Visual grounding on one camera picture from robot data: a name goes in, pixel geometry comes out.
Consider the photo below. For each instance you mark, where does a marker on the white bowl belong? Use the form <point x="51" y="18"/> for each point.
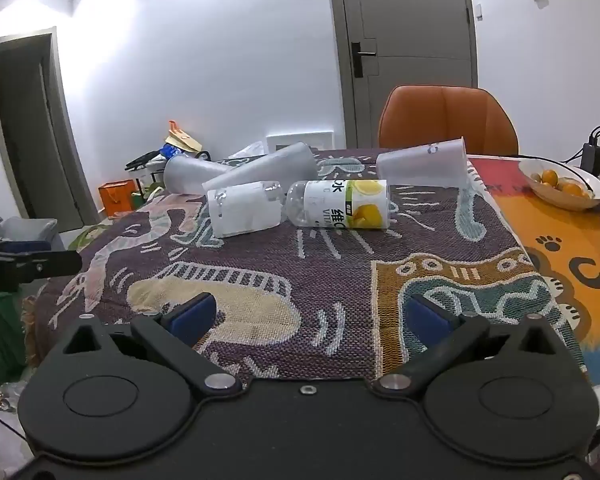
<point x="555" y="199"/>

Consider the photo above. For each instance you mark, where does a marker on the clear plastic bag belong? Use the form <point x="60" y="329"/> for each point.
<point x="0" y="435"/>

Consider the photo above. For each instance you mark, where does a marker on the green bag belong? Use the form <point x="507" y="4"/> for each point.
<point x="2" y="340"/>

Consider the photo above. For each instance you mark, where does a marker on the small frosted plastic cup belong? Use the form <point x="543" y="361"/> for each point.
<point x="185" y="172"/>

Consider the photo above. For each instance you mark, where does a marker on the tall grey frosted cup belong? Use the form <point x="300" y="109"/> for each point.
<point x="270" y="167"/>

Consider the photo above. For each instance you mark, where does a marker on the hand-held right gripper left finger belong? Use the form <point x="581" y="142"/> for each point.
<point x="194" y="319"/>

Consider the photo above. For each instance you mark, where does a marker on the white box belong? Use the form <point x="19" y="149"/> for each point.
<point x="300" y="141"/>

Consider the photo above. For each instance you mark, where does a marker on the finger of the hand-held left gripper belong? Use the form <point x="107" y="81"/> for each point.
<point x="45" y="263"/>

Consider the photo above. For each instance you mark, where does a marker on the yellow paper tags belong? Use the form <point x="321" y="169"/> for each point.
<point x="182" y="139"/>

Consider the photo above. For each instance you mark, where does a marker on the white plastic bag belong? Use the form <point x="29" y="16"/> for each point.
<point x="247" y="151"/>

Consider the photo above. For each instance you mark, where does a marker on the clear bottle with lemon label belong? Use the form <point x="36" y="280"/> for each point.
<point x="340" y="204"/>

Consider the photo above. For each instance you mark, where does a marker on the printed woven blanket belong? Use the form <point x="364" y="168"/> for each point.
<point x="305" y="285"/>

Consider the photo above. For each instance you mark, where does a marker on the dark grey door frame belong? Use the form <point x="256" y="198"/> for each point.
<point x="65" y="125"/>

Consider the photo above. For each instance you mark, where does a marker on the orange paper bag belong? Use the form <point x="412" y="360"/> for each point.
<point x="116" y="200"/>

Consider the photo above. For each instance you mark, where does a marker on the grey door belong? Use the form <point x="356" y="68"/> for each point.
<point x="410" y="25"/>

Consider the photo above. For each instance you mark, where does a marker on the blue packet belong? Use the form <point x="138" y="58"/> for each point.
<point x="170" y="152"/>

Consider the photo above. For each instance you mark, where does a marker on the orange paw print mat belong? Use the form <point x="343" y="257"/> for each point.
<point x="555" y="232"/>

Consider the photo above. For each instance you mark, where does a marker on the grey cushion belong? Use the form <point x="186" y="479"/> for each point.
<point x="20" y="227"/>

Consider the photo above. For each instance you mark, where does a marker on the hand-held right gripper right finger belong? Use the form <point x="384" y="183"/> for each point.
<point x="429" y="321"/>

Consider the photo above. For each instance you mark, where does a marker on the clear bottle white label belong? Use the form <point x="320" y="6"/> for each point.
<point x="245" y="210"/>

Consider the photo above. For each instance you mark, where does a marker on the white translucent cup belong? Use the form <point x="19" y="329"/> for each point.
<point x="420" y="165"/>

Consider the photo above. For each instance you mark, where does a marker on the orange leather chair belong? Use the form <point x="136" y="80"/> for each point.
<point x="445" y="120"/>

